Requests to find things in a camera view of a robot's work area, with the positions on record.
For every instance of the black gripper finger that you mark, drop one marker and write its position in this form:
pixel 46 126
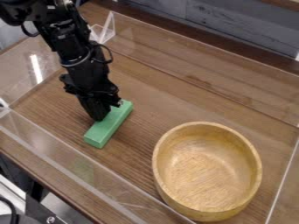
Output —
pixel 86 103
pixel 102 108

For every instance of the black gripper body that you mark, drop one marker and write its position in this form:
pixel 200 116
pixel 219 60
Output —
pixel 86 79

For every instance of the green rectangular block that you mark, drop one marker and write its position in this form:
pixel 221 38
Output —
pixel 102 130

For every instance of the brown wooden bowl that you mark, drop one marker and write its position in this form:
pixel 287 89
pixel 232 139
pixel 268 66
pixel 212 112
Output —
pixel 207 170

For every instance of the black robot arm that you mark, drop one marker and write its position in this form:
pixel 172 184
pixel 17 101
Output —
pixel 58 23

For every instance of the clear acrylic corner bracket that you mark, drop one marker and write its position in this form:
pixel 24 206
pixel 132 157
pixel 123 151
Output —
pixel 101 33

